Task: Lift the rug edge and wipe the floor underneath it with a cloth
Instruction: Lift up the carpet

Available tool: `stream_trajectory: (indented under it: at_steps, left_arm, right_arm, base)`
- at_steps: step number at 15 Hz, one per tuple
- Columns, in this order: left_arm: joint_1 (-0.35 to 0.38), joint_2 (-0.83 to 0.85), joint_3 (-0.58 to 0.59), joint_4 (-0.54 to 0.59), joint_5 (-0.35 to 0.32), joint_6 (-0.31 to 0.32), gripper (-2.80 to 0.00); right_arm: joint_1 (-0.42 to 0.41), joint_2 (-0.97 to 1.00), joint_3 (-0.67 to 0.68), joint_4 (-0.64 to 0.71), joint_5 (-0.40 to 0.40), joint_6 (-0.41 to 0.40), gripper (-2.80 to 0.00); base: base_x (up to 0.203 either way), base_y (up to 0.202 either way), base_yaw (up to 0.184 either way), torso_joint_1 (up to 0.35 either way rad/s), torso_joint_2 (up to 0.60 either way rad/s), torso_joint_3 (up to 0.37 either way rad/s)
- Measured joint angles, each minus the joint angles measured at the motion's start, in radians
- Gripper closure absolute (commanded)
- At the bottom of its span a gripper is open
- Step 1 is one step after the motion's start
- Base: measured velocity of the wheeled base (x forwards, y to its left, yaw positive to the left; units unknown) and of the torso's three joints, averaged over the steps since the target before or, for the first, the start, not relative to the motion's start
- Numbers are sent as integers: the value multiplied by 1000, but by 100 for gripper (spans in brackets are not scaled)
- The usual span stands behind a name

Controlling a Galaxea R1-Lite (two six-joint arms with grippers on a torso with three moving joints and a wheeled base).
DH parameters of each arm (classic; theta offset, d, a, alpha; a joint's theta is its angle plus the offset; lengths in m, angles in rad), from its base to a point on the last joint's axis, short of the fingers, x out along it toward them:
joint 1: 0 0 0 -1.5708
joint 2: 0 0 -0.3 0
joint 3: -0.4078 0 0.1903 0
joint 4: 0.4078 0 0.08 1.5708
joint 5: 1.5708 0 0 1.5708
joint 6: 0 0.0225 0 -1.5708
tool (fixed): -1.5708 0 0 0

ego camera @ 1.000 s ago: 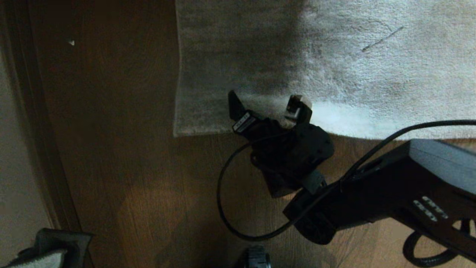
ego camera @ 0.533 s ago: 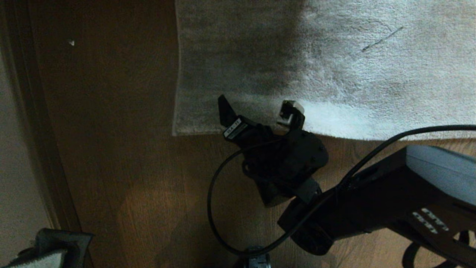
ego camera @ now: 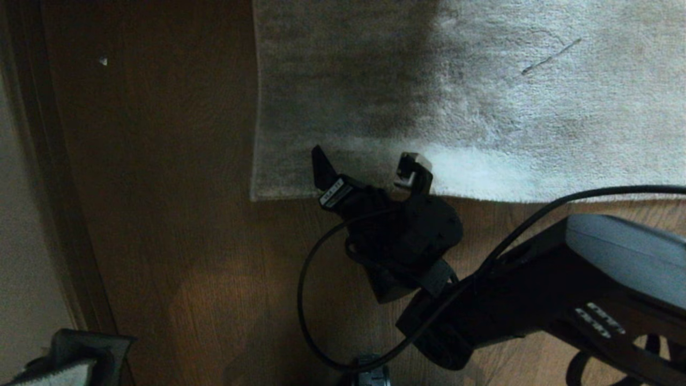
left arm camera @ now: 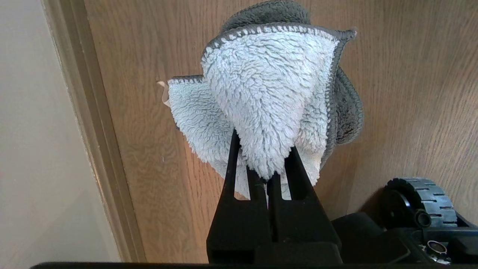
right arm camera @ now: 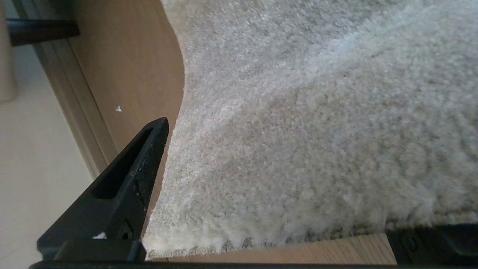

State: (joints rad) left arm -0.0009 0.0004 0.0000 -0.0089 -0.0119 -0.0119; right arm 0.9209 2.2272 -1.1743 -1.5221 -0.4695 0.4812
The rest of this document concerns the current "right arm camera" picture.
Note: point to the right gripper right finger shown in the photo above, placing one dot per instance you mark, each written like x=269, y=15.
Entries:
x=437, y=244

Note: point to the black furniture bar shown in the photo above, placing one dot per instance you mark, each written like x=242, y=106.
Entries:
x=41, y=31

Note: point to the grey floor threshold strip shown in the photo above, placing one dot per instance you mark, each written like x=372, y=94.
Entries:
x=73, y=101

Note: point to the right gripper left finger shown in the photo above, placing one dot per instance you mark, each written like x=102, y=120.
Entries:
x=125, y=201

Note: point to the white shaggy rug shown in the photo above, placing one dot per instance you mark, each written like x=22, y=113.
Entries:
x=317, y=130

